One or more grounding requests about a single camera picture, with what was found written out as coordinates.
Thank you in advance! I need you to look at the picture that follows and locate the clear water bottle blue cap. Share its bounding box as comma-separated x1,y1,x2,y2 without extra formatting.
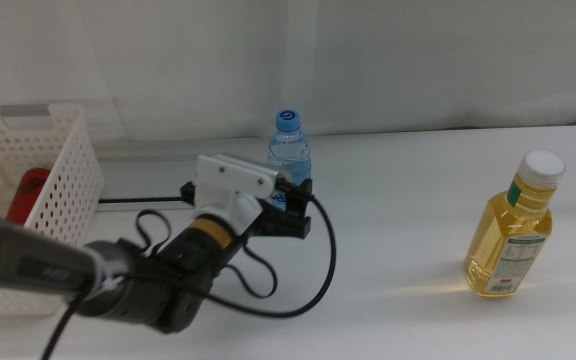
266,108,313,212

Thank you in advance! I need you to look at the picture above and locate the yellow tea bottle white cap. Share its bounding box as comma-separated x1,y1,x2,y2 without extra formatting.
463,149,567,299

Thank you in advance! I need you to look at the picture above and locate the red soda can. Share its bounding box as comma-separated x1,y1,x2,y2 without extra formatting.
6,167,52,226

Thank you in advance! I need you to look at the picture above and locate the white curtain backdrop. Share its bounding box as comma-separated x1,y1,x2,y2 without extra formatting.
0,0,576,144

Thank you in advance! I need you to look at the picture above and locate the white perforated plastic basket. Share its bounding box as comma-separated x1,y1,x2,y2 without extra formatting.
0,102,106,319

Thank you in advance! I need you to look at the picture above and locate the thin black cable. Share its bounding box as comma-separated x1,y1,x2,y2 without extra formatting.
134,208,279,300

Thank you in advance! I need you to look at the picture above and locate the silver desk cable flap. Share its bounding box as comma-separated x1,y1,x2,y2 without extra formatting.
95,152,204,214

